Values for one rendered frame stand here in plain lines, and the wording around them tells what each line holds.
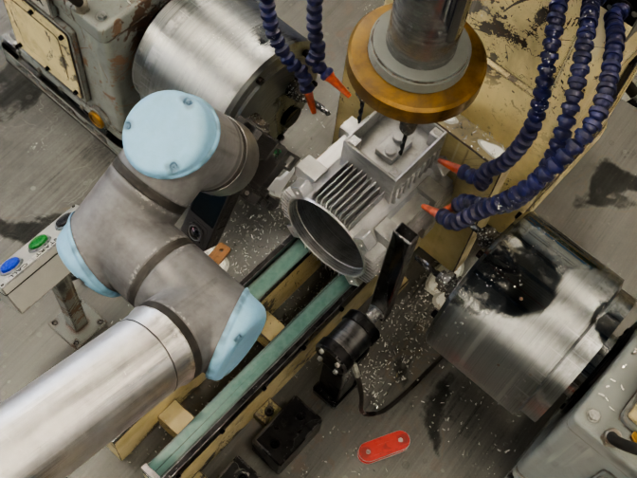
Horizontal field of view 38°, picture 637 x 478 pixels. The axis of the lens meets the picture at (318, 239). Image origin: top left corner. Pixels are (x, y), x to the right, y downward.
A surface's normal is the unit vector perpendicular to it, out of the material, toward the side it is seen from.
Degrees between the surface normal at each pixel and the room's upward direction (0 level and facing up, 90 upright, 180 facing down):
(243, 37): 2
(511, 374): 66
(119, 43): 90
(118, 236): 19
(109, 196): 31
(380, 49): 0
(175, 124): 25
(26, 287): 50
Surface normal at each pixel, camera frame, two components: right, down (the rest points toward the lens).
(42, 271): 0.62, 0.18
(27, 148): 0.07, -0.46
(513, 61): -0.66, 0.64
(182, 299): 0.16, -0.72
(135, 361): 0.49, -0.43
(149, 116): -0.20, -0.15
